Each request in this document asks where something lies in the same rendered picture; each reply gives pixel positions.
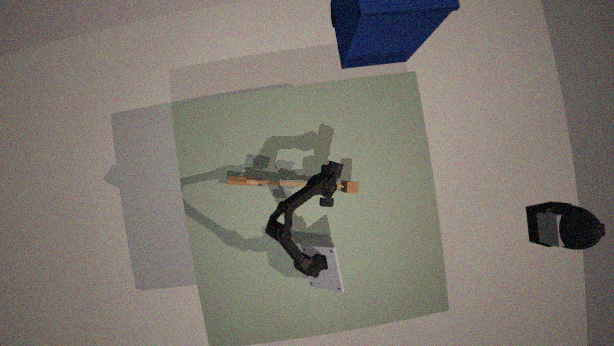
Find long wooden rail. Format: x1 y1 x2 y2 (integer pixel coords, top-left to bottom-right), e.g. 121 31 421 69
246 180 342 188

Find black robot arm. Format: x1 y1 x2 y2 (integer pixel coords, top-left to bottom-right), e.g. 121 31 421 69
265 161 343 279

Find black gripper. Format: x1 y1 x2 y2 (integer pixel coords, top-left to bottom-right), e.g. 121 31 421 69
319 165 334 207

